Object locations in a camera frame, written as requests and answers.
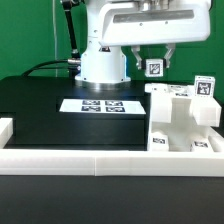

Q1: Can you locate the white short tagged block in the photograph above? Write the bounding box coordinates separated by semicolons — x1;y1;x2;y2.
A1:
149;132;169;152

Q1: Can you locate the white chair seat part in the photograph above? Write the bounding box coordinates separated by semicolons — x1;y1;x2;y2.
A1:
147;93;211;152

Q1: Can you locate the white tagged cube nut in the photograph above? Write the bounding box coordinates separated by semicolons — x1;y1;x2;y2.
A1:
194;75;215;97
145;59;163;77

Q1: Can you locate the white fence frame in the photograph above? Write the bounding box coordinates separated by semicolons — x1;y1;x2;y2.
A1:
0;118;224;177

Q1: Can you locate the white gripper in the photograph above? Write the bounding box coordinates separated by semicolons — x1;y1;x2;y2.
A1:
98;0;211;70

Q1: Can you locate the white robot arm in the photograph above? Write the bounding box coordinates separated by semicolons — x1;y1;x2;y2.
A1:
75;0;212;89

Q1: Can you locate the white tagged flat board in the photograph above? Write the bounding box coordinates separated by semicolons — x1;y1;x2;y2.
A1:
59;99;145;115

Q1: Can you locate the black cable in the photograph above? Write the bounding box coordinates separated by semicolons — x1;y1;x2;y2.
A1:
21;59;81;78

